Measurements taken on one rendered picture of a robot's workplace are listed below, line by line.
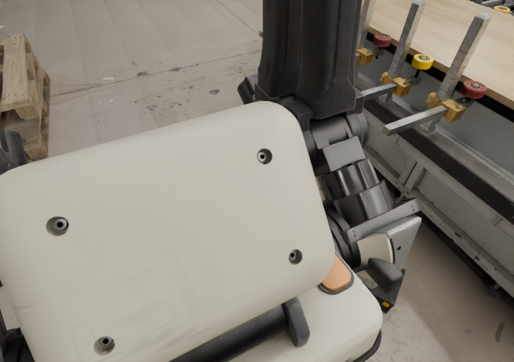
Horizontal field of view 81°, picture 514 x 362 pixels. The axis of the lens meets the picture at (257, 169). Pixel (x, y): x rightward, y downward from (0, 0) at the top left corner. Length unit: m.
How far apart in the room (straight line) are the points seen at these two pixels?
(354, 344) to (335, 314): 0.03
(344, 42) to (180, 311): 0.30
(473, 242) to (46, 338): 1.83
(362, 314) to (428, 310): 1.50
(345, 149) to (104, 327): 0.31
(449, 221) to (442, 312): 0.46
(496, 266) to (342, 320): 1.61
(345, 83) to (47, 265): 0.33
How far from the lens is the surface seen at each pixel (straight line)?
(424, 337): 1.74
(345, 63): 0.37
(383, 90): 1.45
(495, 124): 1.56
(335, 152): 0.38
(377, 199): 0.39
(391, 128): 1.17
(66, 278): 0.20
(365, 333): 0.30
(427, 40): 1.76
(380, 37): 1.68
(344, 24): 0.36
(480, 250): 1.89
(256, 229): 0.20
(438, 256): 1.97
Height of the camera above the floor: 1.51
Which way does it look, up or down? 46 degrees down
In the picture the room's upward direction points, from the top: straight up
